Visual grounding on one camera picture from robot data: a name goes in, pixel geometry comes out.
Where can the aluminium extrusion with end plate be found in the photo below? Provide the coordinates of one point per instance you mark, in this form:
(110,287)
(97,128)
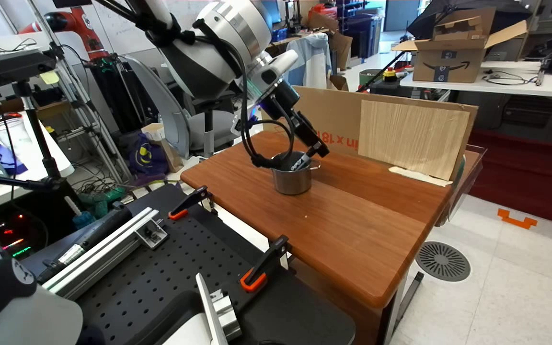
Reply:
(100,252)

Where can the black camera tripod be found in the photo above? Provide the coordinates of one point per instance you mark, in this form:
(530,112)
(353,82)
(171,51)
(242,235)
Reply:
(47,147)

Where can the blue cloth item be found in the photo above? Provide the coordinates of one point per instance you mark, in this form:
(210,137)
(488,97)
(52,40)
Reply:
(5,157)

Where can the black box with red lights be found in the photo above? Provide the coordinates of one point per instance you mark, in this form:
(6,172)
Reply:
(14,233)

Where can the grey metal table leg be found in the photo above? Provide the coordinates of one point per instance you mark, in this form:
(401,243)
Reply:
(407,298)

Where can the light wood panel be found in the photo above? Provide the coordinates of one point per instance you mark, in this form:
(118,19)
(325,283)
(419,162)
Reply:
(417,137)

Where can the black orange bar clamp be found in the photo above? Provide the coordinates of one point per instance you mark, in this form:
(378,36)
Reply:
(190,203)
(263,266)

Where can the plain aluminium extrusion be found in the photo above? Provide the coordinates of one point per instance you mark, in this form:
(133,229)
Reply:
(215,314)

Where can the grey seat office chair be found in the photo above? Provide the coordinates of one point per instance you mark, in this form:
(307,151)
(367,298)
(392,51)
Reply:
(215,132)

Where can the yellow sticky note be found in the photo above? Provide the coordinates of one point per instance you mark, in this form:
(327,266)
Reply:
(49,78)

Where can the black perforated breadboard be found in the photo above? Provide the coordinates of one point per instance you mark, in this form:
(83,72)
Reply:
(162,281)

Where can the black marker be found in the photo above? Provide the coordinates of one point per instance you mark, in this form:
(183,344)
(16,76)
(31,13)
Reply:
(302,164)

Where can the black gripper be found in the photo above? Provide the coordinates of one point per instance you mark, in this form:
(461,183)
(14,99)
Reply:
(281,101)

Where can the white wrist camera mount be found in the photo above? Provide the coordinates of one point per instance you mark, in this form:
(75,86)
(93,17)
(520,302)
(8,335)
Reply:
(279,66)

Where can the white office desk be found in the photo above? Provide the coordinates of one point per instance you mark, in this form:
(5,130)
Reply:
(545,88)

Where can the dark purple bag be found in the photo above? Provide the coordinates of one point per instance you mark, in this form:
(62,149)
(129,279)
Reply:
(144,157)

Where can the black camera on tripod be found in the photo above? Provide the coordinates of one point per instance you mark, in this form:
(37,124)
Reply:
(8,68)

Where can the stainless steel pot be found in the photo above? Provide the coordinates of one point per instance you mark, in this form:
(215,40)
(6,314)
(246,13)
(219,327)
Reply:
(292,183)

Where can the brown cardboard panel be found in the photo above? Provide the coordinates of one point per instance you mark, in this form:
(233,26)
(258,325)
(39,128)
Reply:
(330,116)

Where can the round metal floor drain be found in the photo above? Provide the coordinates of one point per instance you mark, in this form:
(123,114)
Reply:
(443,262)

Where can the white strip under wood panel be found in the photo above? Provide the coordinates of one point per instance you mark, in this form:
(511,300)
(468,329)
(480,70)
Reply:
(420,176)

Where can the open cardboard shipping box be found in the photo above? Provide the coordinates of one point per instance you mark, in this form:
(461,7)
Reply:
(449,61)

